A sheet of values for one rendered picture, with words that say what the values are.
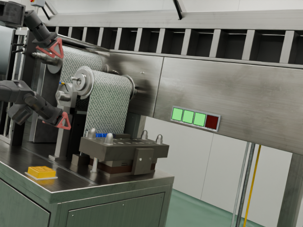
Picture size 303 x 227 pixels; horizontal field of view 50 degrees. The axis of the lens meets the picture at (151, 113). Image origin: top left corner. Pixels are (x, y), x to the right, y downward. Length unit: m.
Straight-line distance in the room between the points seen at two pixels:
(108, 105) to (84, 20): 0.76
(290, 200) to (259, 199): 2.42
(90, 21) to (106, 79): 0.65
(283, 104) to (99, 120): 0.76
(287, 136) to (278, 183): 2.52
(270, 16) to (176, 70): 0.46
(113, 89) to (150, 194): 0.49
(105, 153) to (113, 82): 0.37
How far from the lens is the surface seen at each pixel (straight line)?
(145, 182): 1.40
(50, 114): 1.29
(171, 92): 1.53
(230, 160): 3.96
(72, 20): 2.20
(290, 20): 1.34
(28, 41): 1.62
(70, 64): 1.63
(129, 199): 1.36
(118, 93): 1.52
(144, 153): 1.40
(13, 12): 1.29
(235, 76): 1.37
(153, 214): 1.52
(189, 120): 1.45
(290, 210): 1.47
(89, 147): 1.34
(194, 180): 4.23
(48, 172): 1.22
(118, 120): 1.55
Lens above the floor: 1.27
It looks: 4 degrees down
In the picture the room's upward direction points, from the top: 10 degrees clockwise
